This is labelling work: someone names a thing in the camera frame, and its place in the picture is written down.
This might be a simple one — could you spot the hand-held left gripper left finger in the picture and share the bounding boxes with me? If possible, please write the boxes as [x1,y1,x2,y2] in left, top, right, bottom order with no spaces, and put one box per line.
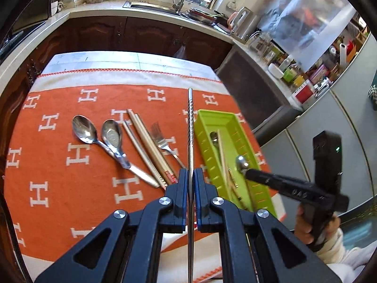
[34,168,189,283]

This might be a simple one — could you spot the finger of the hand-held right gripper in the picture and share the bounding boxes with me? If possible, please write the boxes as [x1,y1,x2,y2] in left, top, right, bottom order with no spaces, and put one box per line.
[246,172,283,192]
[246,169,284,184]

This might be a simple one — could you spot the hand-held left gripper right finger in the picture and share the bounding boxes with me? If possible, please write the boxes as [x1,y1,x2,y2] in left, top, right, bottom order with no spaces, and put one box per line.
[192,167,346,283]

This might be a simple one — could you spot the small steel spoon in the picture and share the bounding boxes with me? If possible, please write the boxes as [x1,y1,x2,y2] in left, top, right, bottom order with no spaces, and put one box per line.
[235,155,250,174]

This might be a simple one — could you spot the green plastic tray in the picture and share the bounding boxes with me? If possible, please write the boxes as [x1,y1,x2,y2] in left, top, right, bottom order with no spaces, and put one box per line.
[194,109,279,221]

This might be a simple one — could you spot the steel fork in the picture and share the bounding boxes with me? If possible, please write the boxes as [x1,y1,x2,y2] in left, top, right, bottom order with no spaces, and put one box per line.
[151,122,187,170]

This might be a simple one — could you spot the golden chopstick red patterned end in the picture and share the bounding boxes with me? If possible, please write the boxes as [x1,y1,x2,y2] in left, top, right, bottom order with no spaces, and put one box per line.
[134,113,179,183]

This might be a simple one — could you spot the beige chopsticks pair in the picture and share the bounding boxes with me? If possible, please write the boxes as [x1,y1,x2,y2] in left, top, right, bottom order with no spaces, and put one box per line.
[127,110,177,185]

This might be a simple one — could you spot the short steel soup spoon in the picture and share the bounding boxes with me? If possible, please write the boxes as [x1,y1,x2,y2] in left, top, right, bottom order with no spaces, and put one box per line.
[101,119,131,169]

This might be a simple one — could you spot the large steel spoon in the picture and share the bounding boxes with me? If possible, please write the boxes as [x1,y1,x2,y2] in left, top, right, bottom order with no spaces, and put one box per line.
[72,115,161,188]

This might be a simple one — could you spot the person's right hand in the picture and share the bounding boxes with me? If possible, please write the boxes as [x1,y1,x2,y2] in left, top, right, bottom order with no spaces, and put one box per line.
[295,205,340,246]

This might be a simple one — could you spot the grey refrigerator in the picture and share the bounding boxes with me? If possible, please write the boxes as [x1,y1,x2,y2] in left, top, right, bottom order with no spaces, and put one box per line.
[253,32,377,230]

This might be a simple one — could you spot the red and white tub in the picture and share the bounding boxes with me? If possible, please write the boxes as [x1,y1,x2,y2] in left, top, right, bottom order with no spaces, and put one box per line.
[291,79,314,104]

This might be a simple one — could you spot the steel front cabinet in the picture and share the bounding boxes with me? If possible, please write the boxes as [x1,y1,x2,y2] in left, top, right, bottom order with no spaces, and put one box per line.
[215,47,304,130]

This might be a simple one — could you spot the orange printed cloth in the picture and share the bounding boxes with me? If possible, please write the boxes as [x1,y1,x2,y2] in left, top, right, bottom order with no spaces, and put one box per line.
[1,68,291,283]

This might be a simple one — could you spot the green label bottle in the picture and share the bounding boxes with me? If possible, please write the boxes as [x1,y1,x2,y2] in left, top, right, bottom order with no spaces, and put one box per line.
[283,63,301,83]

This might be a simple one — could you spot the white bowl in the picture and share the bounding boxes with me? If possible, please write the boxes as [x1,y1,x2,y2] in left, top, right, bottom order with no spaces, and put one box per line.
[268,63,285,79]

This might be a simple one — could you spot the glass pitcher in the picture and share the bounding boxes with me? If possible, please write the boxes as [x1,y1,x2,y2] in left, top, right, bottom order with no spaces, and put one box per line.
[249,31,273,52]

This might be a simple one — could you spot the grey grid table cover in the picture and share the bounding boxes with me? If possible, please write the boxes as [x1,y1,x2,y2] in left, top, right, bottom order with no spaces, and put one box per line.
[41,51,220,81]

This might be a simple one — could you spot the clear plastic sheet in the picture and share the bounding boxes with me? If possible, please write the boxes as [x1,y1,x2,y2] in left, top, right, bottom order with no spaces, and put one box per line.
[259,0,358,71]

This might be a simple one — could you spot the steel electric kettle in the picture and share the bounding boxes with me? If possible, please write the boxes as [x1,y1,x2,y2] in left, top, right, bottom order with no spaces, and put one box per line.
[230,6,253,41]

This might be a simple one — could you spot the brown wooden cabinets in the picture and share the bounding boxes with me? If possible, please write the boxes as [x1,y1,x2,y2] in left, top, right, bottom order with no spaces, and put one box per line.
[0,16,233,130]

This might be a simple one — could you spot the steel basin with dishes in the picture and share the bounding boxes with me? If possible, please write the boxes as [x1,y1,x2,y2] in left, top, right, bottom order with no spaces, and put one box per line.
[185,7,219,26]

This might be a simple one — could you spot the steel sink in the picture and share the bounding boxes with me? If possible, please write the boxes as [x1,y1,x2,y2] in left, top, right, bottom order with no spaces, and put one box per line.
[122,1,183,14]

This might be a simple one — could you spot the white kitchen countertop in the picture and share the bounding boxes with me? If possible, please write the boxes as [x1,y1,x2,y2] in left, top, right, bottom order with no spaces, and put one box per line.
[0,0,304,112]

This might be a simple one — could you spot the gas stove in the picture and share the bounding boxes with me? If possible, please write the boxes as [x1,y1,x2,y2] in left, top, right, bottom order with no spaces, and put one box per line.
[0,21,48,60]

